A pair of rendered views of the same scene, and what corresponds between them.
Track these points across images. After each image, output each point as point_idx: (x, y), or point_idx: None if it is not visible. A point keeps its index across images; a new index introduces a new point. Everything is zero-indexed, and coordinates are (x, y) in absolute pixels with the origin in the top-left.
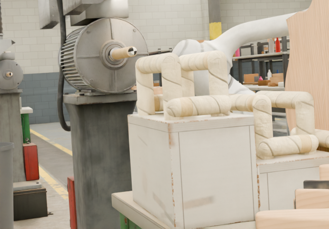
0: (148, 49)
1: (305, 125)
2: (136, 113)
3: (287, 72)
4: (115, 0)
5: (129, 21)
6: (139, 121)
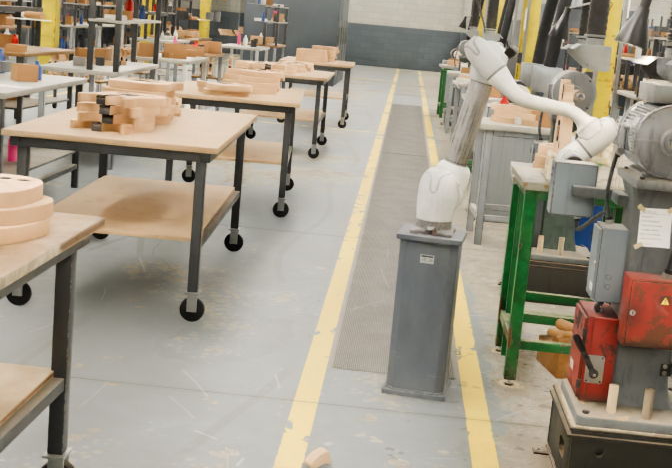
0: (618, 126)
1: None
2: (621, 192)
3: (571, 131)
4: (651, 83)
5: (638, 102)
6: None
